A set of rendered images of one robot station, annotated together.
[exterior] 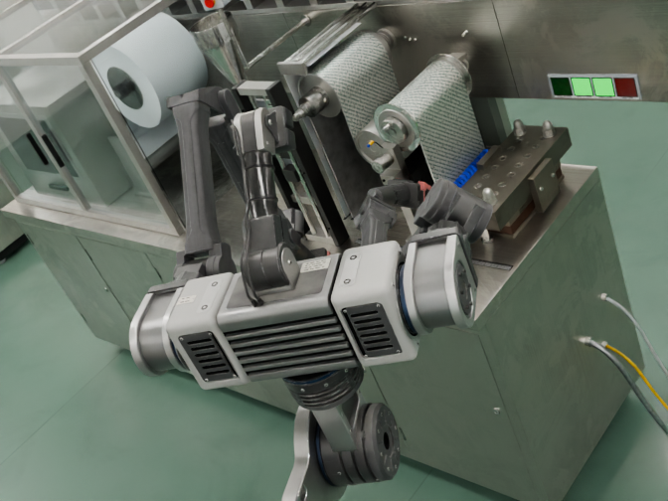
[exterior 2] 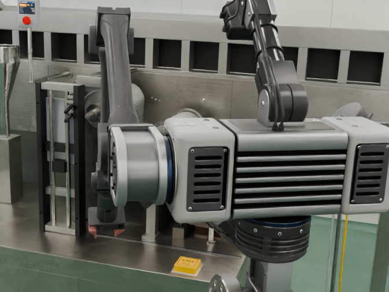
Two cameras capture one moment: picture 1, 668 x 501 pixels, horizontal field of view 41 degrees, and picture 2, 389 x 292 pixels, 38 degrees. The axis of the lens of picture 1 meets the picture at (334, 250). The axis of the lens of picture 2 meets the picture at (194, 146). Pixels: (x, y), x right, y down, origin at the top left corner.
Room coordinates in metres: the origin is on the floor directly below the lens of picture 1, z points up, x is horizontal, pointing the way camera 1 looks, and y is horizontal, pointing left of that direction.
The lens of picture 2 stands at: (0.55, 0.82, 1.73)
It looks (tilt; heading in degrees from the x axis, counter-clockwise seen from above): 14 degrees down; 322
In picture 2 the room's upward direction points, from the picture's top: 2 degrees clockwise
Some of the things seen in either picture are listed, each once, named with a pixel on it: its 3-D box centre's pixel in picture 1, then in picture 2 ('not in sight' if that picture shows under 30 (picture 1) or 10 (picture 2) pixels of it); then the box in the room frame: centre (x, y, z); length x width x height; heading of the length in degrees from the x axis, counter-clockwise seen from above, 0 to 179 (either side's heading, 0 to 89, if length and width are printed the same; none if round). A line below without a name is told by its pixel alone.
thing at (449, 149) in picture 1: (454, 147); not in sight; (2.14, -0.42, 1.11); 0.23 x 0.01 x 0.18; 126
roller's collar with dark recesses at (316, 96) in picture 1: (313, 101); (98, 112); (2.30, -0.12, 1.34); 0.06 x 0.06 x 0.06; 36
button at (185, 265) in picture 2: not in sight; (187, 265); (1.85, -0.20, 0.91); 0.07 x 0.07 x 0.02; 36
